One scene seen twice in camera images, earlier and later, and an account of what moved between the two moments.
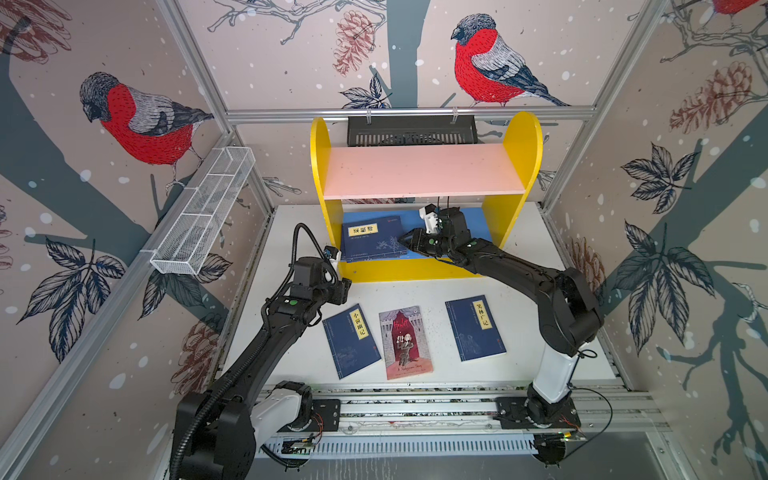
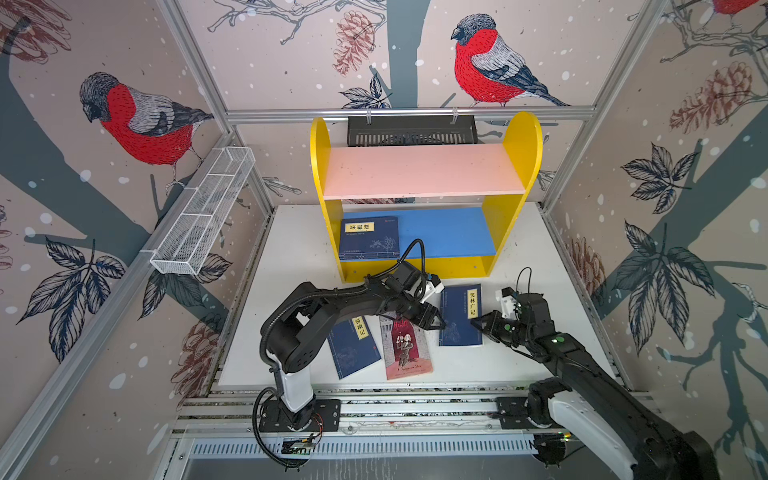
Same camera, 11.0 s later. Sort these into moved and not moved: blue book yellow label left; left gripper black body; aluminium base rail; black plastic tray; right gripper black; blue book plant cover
Moved: right gripper black; left gripper black body
Not moved: blue book yellow label left; black plastic tray; aluminium base rail; blue book plant cover
